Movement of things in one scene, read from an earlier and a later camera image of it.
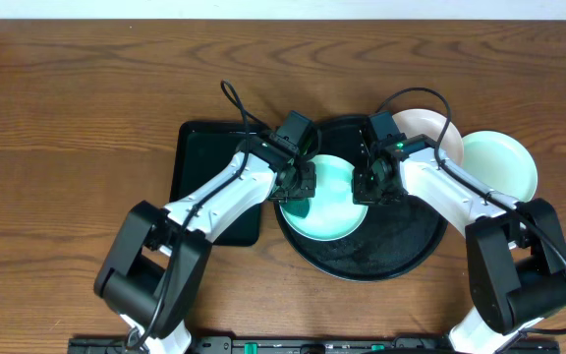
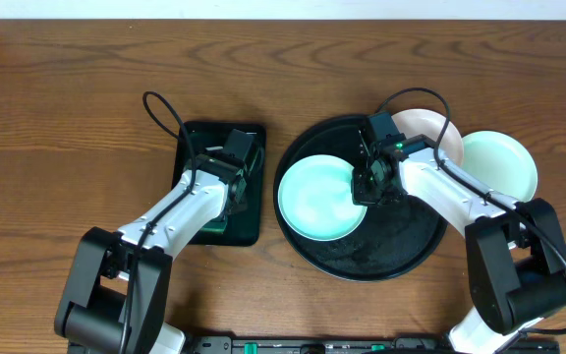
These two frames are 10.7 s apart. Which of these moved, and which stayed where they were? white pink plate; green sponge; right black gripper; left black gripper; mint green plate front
Moved: green sponge; left black gripper
Stayed: white pink plate; mint green plate front; right black gripper
